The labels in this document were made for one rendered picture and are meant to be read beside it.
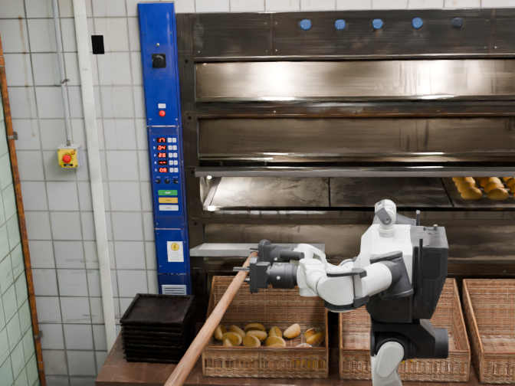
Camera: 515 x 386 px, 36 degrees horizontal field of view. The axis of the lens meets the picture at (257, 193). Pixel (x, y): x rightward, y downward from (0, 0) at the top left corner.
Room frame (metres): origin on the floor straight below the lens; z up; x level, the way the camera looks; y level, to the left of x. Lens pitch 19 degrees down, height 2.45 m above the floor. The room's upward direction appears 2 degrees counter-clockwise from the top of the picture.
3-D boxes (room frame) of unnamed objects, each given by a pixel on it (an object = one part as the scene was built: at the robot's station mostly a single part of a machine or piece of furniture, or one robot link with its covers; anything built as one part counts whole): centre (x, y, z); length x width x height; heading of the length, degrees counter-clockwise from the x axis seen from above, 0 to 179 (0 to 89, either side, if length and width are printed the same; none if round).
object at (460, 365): (3.16, -0.63, 0.72); 0.56 x 0.49 x 0.28; 85
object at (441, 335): (2.56, -0.54, 1.01); 0.28 x 0.13 x 0.18; 85
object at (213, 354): (3.21, -0.03, 0.72); 0.56 x 0.49 x 0.28; 86
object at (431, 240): (2.56, -0.51, 1.27); 0.34 x 0.30 x 0.36; 171
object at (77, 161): (3.52, 0.87, 1.46); 0.10 x 0.07 x 0.10; 85
